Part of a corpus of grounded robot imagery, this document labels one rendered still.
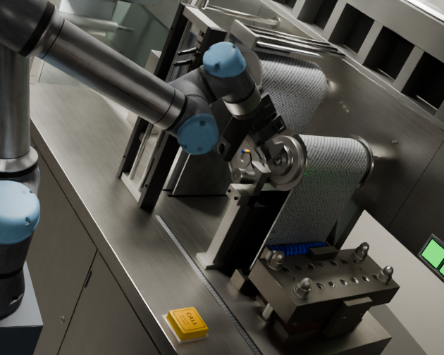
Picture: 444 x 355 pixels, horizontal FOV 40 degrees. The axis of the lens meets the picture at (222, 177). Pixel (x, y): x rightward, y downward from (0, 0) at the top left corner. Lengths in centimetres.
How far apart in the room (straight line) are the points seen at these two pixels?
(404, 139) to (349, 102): 21
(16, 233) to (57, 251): 71
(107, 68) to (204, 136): 21
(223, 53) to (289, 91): 46
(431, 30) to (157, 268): 90
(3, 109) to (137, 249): 54
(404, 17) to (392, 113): 25
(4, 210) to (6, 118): 17
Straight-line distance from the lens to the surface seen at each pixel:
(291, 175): 144
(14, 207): 118
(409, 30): 169
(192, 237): 169
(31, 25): 100
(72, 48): 102
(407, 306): 316
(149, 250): 158
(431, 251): 161
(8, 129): 123
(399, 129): 167
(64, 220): 182
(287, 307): 143
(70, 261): 180
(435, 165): 160
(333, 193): 157
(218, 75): 119
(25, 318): 130
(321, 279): 155
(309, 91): 168
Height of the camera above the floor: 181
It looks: 26 degrees down
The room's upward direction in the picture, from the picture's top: 25 degrees clockwise
